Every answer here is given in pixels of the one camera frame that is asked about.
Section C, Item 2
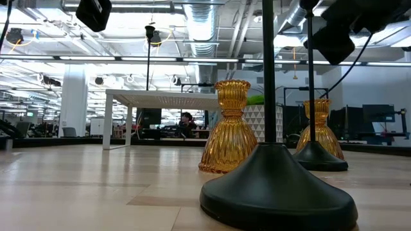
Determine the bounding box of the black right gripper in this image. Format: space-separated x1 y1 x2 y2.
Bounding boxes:
303 0 411 65

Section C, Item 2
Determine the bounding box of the tall black metal candlestick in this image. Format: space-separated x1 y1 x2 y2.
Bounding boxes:
198 0 359 231
292 0 349 173
144 24 157 91

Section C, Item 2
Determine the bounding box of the amber ribbed glass candle holder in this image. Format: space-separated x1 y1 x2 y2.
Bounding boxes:
294 98 345 161
198 79 259 175

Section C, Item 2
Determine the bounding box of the black ceiling dome device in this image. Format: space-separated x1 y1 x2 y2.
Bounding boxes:
150 30 162 46

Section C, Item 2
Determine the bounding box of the black computer monitor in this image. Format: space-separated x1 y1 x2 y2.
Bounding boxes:
329 107 363 133
362 104 396 123

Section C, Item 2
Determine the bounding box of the white building column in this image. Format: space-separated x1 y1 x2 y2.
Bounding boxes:
58 64 88 138

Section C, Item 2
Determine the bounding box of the white perforated metal shelf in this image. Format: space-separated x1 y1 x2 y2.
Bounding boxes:
102 89 222 151

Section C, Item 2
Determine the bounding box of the succulent in patterned white pot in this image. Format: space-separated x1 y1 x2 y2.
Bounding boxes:
243 85 284 144

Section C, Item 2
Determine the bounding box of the white cabinet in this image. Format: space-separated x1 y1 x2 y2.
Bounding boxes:
89 117 105 136

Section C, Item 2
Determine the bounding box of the black cabinet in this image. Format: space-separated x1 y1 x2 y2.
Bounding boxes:
136 108 162 139

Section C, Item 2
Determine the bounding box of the grey office chair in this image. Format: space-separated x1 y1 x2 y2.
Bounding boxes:
62 126 78 138

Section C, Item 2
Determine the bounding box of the black horizontal metal bar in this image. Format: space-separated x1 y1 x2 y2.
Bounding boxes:
180 82 215 94

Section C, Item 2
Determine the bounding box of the long ceiling light strip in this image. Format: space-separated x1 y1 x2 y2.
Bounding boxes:
0 55 411 67

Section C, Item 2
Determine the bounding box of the person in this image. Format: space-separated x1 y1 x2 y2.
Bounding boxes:
179 111 198 139

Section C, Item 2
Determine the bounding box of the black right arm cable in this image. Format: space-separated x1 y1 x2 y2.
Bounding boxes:
319 33 375 99

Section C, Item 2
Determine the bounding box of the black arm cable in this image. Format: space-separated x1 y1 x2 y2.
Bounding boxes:
319 33 375 99
0 0 13 54

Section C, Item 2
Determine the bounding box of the black metal stand frame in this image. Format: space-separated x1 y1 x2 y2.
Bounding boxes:
283 86 330 144

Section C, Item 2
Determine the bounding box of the silver slanted ventilation duct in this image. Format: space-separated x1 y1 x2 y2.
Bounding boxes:
275 0 319 35

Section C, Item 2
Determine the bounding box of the black ceiling device yellow cable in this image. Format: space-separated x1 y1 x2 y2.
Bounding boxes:
5 28 25 45

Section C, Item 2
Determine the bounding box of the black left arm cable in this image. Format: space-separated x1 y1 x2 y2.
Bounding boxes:
0 0 13 54

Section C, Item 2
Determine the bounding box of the silver ribbed ventilation duct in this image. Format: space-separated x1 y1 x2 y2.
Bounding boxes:
184 0 220 85

